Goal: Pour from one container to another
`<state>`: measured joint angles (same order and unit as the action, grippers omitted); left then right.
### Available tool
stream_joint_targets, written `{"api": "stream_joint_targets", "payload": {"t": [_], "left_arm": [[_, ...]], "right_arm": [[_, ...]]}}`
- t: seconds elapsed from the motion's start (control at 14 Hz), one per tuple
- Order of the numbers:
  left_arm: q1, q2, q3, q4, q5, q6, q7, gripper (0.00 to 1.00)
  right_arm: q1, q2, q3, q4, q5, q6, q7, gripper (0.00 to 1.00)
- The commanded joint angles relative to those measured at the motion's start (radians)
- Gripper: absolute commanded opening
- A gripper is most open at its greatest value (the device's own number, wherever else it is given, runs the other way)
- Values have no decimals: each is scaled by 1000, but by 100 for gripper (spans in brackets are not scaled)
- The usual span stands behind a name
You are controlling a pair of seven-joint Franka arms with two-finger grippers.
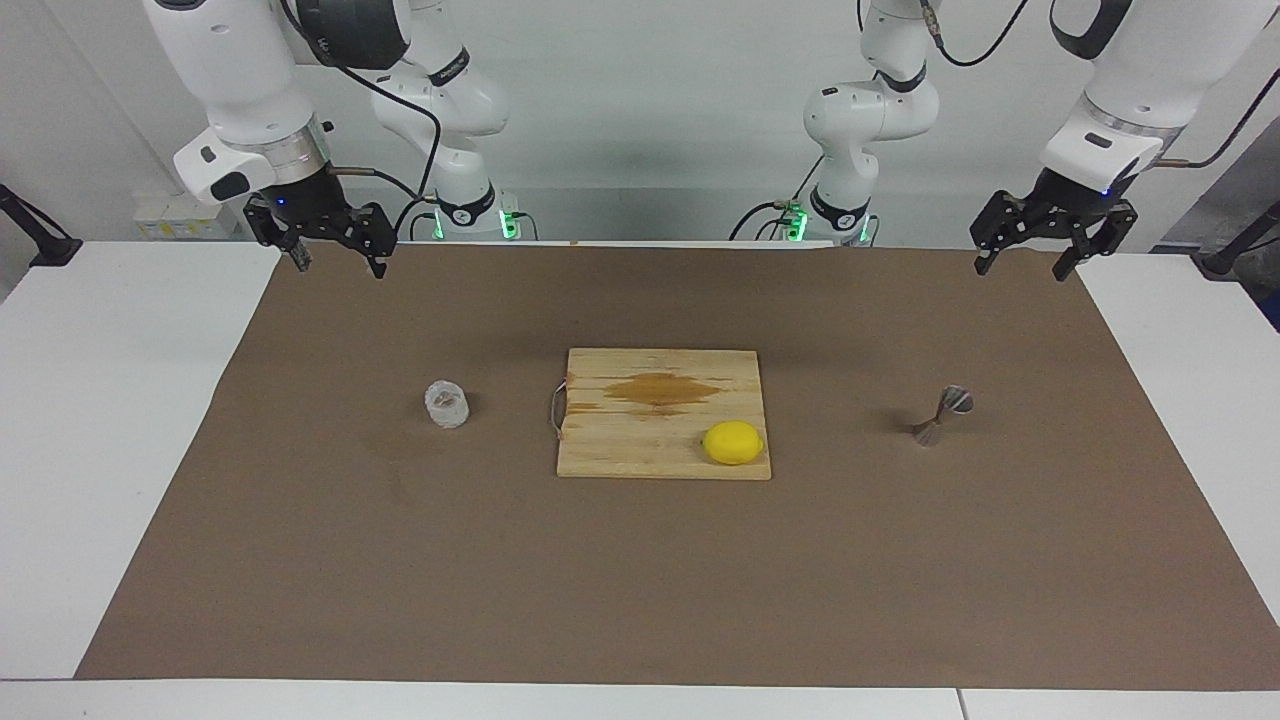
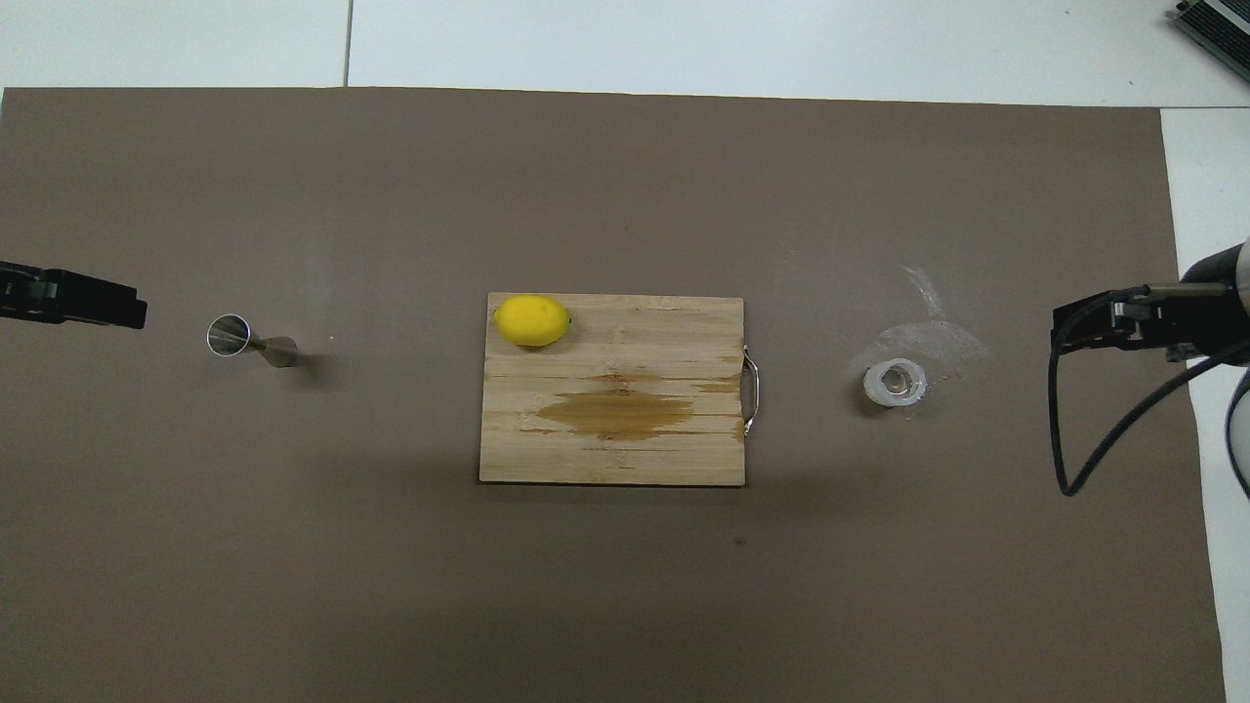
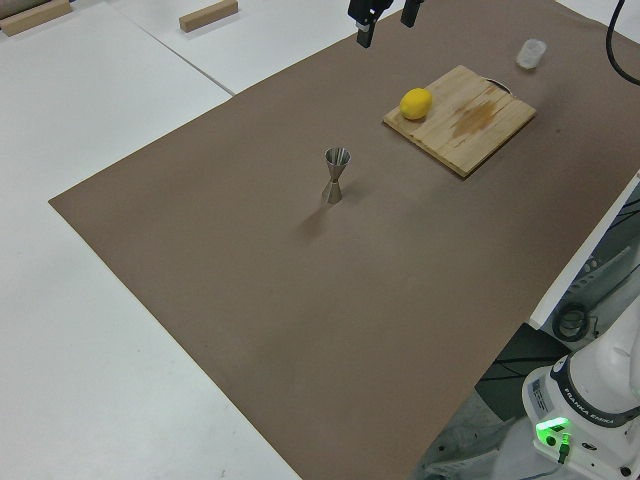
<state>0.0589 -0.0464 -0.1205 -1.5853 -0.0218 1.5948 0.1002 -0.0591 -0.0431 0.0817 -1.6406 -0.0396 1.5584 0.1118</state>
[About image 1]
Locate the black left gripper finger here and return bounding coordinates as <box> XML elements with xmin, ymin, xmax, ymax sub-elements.
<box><xmin>1050</xmin><ymin>200</ymin><xmax>1140</xmax><ymax>284</ymax></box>
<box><xmin>968</xmin><ymin>190</ymin><xmax>1033</xmax><ymax>277</ymax></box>

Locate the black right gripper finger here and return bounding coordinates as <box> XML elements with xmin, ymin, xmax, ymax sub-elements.
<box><xmin>343</xmin><ymin>202</ymin><xmax>399</xmax><ymax>281</ymax></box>
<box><xmin>244</xmin><ymin>194</ymin><xmax>314</xmax><ymax>274</ymax></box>

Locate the small clear glass cup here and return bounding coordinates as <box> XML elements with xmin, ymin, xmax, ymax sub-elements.
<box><xmin>424</xmin><ymin>380</ymin><xmax>472</xmax><ymax>430</ymax></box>

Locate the metal double jigger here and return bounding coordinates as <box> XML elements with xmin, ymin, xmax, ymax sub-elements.
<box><xmin>912</xmin><ymin>385</ymin><xmax>975</xmax><ymax>447</ymax></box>

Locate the black clamp stand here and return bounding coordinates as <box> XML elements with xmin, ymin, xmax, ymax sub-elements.
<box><xmin>1198</xmin><ymin>198</ymin><xmax>1280</xmax><ymax>278</ymax></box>
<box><xmin>0</xmin><ymin>184</ymin><xmax>83</xmax><ymax>268</ymax></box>

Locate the wooden cutting board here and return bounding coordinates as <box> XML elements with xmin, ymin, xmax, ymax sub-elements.
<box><xmin>548</xmin><ymin>347</ymin><xmax>773</xmax><ymax>482</ymax></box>

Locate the brown paper table mat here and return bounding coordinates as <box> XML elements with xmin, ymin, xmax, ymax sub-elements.
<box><xmin>75</xmin><ymin>243</ymin><xmax>1280</xmax><ymax>693</ymax></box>

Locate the yellow lemon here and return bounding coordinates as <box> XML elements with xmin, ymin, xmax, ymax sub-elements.
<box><xmin>702</xmin><ymin>421</ymin><xmax>766</xmax><ymax>467</ymax></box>

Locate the black base cable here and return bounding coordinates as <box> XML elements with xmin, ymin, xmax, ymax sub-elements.
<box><xmin>393</xmin><ymin>195</ymin><xmax>443</xmax><ymax>242</ymax></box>
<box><xmin>728</xmin><ymin>152</ymin><xmax>829</xmax><ymax>242</ymax></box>

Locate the white wall socket box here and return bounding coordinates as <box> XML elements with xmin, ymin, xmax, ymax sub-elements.
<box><xmin>133</xmin><ymin>193</ymin><xmax>243</xmax><ymax>242</ymax></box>

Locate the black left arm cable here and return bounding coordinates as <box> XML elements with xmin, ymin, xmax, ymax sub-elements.
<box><xmin>915</xmin><ymin>0</ymin><xmax>1280</xmax><ymax>169</ymax></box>

